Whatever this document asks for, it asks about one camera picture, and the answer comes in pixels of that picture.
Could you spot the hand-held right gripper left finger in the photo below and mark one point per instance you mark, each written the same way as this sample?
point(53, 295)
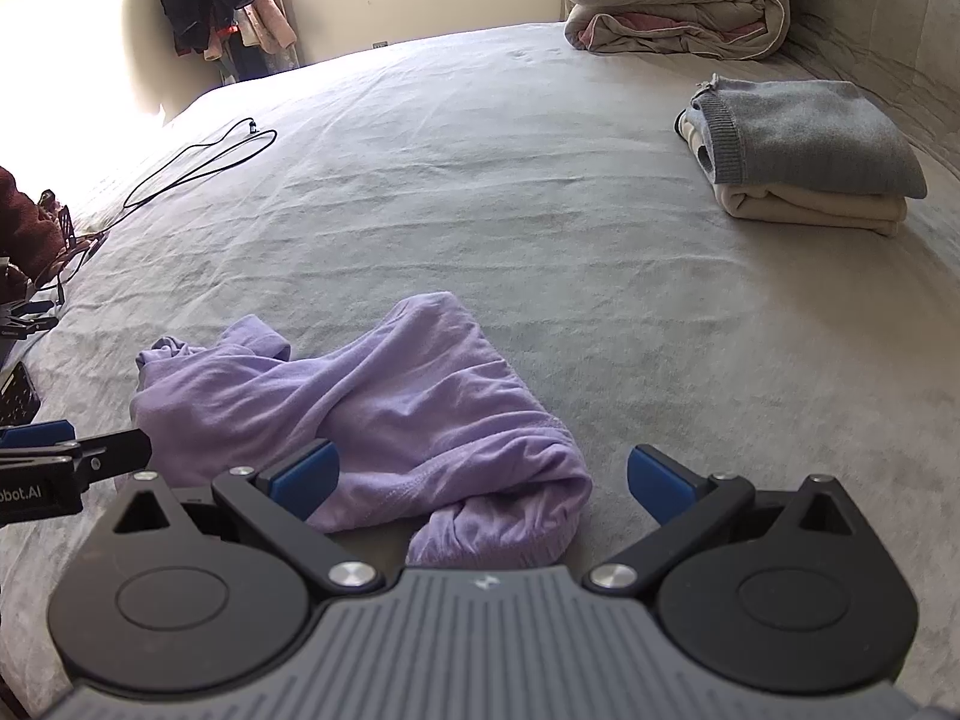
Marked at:
point(304, 476)

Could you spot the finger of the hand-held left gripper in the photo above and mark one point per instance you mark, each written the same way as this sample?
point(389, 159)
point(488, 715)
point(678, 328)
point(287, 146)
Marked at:
point(116, 451)
point(37, 435)

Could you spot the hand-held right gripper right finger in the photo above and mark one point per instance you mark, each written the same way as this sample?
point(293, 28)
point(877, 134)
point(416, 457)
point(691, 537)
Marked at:
point(656, 480)

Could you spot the purple pants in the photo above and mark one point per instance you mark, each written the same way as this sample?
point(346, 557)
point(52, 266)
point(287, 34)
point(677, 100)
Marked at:
point(390, 420)

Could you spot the black patterned phone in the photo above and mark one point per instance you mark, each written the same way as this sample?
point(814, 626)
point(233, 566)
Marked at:
point(15, 397)

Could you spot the bed with grey sheet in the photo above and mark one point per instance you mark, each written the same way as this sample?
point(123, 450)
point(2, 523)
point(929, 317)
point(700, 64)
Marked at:
point(525, 202)

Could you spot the folded cream garment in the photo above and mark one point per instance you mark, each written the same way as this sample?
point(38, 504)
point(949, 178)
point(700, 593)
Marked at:
point(810, 210)

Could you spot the folded grey sweater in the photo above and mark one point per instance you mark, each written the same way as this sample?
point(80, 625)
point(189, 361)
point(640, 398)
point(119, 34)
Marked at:
point(810, 135)

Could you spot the pink hanging garment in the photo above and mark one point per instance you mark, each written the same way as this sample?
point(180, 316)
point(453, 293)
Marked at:
point(266, 26)

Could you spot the folded grey pink duvet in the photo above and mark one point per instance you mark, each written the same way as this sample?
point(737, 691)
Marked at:
point(675, 7)

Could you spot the grey quilted headboard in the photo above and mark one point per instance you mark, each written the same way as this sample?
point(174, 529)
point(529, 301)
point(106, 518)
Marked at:
point(885, 15)

